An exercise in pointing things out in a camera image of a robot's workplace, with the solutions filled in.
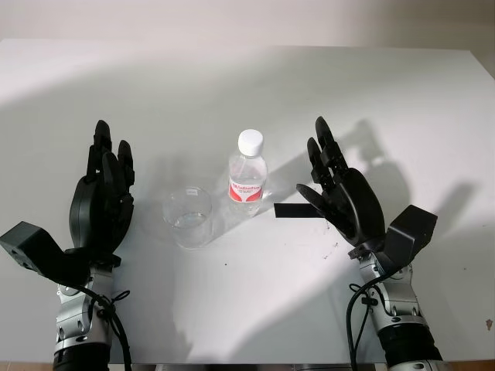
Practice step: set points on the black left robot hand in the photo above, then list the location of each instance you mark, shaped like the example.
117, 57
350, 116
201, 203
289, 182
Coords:
91, 208

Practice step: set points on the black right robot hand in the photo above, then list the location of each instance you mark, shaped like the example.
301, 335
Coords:
357, 208

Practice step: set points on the clear plastic water bottle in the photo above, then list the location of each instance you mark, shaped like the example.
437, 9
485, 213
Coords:
247, 174

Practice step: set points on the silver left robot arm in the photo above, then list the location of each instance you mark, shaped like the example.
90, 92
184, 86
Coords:
75, 320

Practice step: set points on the clear glass cup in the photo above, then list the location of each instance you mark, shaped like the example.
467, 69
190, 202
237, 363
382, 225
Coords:
188, 224

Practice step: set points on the black tape strip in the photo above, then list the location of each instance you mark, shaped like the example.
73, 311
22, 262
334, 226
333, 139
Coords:
290, 211

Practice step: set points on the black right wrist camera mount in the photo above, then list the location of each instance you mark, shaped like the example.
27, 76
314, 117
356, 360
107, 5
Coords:
410, 232

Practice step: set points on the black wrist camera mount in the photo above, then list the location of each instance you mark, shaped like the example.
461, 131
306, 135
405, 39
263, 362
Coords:
27, 243
410, 232

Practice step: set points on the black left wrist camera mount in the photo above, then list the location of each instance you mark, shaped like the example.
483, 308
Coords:
27, 243

